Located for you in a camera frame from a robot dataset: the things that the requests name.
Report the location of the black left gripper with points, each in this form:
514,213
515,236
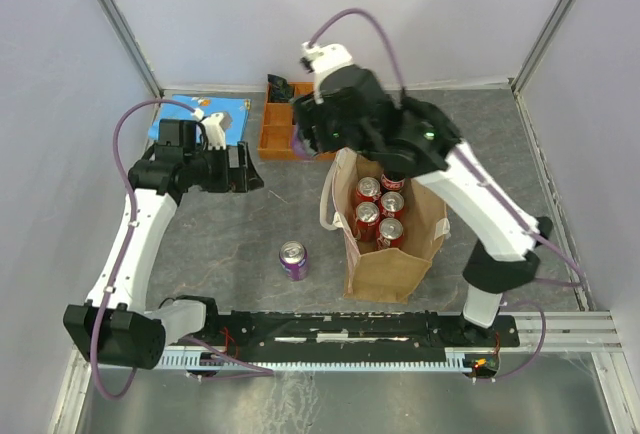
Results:
245,178

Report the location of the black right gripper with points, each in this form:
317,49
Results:
312,110

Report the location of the purple soda can front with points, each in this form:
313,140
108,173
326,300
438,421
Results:
293,257

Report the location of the purple soda can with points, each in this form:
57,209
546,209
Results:
300,147
293,257

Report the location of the red cola can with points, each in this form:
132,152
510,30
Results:
390,234
367,218
367,189
392,205

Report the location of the red cola can front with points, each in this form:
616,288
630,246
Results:
390,234

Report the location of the tan canvas tote bag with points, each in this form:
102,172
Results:
389,275

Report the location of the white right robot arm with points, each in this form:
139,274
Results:
417,140

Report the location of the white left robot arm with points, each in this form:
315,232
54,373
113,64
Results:
113,326

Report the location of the orange compartment tray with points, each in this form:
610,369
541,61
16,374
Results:
276,131

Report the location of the dark patterned tie corner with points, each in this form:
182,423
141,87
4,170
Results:
279,90

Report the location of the blue patterned cloth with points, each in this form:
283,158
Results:
207,106

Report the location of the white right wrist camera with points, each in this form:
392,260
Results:
322,59

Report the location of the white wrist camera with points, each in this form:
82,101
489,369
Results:
213,129
322,59

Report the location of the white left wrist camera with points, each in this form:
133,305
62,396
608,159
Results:
213,129

